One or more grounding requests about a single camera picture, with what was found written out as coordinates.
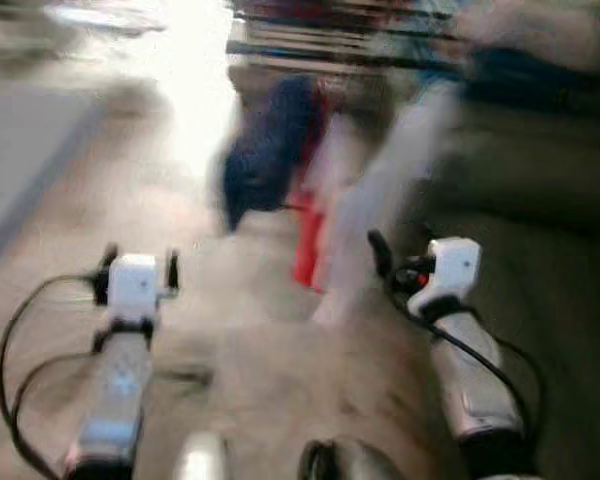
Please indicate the dark blue garment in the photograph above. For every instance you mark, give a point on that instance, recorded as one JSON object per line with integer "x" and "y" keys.
{"x": 270, "y": 150}

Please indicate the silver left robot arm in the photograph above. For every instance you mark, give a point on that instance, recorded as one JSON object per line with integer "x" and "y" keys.
{"x": 120, "y": 385}

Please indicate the long white garment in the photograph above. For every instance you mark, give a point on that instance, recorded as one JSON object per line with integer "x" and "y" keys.
{"x": 390, "y": 180}

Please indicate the red and white garment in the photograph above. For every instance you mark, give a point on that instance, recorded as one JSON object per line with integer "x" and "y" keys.
{"x": 308, "y": 250}

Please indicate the dark green sofa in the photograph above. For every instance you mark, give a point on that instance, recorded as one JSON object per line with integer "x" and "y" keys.
{"x": 550, "y": 300}

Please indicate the blue box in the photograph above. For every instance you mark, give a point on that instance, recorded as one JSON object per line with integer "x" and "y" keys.
{"x": 530, "y": 80}

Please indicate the silver left robot leg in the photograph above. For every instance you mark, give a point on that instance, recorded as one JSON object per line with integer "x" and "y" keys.
{"x": 202, "y": 460}

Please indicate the silver robot leg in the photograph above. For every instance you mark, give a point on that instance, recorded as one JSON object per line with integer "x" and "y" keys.
{"x": 355, "y": 465}
{"x": 202, "y": 460}

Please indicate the silver right robot leg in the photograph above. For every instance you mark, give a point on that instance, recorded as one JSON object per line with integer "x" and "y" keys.
{"x": 355, "y": 465}

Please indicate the black metal drying rack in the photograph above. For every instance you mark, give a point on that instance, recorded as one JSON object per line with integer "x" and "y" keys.
{"x": 310, "y": 50}

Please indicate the white crumpled cloth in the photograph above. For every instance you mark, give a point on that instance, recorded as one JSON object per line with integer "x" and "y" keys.
{"x": 550, "y": 30}

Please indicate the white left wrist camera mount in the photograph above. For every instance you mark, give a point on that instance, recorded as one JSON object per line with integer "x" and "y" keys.
{"x": 133, "y": 285}

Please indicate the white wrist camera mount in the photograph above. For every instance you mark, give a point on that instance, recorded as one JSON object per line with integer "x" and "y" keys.
{"x": 133, "y": 285}
{"x": 452, "y": 268}

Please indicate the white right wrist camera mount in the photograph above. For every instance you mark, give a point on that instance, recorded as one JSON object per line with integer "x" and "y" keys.
{"x": 452, "y": 268}

